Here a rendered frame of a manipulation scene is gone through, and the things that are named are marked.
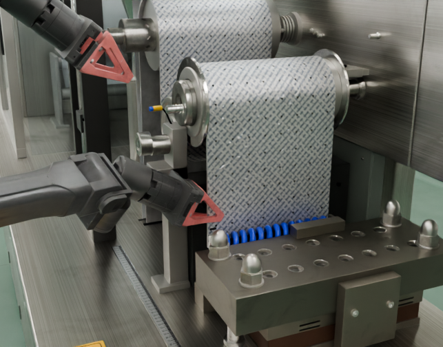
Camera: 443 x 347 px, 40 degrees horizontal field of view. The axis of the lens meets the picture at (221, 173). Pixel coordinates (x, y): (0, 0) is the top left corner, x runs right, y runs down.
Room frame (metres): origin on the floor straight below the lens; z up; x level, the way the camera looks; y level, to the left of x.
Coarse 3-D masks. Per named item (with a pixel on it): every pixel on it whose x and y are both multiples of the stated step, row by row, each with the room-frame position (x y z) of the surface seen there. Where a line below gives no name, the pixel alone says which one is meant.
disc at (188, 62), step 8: (184, 64) 1.00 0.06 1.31; (192, 64) 0.97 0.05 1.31; (200, 72) 0.94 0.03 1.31; (176, 80) 1.04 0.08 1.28; (200, 80) 0.93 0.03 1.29; (200, 88) 0.93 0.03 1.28; (208, 96) 0.92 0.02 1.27; (208, 104) 0.91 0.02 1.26; (208, 112) 0.91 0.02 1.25; (208, 120) 0.91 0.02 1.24; (200, 128) 0.93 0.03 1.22; (200, 136) 0.93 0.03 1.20; (192, 144) 0.97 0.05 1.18; (200, 144) 0.94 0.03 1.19
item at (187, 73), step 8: (328, 64) 1.05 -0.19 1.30; (184, 72) 1.00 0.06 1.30; (192, 72) 0.96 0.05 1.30; (336, 72) 1.04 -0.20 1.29; (192, 80) 0.96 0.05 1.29; (336, 80) 1.03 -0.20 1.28; (336, 88) 1.02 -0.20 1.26; (200, 96) 0.93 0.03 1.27; (336, 96) 1.02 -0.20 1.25; (200, 104) 0.93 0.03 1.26; (336, 104) 1.02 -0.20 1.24; (200, 112) 0.93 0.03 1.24; (336, 112) 1.03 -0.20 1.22; (200, 120) 0.93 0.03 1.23; (192, 128) 0.96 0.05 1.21; (192, 136) 0.96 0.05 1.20
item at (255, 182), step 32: (224, 160) 0.93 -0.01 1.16; (256, 160) 0.96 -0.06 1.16; (288, 160) 0.98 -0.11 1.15; (320, 160) 1.00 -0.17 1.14; (224, 192) 0.93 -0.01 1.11; (256, 192) 0.96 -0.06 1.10; (288, 192) 0.98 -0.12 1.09; (320, 192) 1.01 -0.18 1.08; (224, 224) 0.93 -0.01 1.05; (256, 224) 0.96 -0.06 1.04
